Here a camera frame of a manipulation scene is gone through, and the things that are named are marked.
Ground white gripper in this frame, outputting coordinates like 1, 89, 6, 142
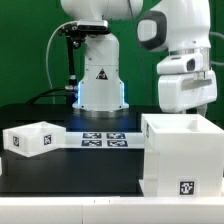
158, 70, 217, 113

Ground large white drawer cabinet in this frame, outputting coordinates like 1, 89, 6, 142
140, 114, 224, 197

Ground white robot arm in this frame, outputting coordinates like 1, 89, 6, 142
60, 0, 217, 113

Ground left white drawer box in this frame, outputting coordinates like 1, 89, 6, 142
3, 121, 66, 157

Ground black cables at base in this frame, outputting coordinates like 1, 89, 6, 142
26, 87, 79, 105

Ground white marker base plate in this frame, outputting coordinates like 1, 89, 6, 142
64, 132, 144, 149

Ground black camera on stand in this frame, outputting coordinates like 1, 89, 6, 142
58, 20, 110, 89

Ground white grey cable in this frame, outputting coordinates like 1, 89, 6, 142
45, 20, 78, 104

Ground white front rail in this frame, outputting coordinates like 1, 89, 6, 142
0, 197, 224, 224

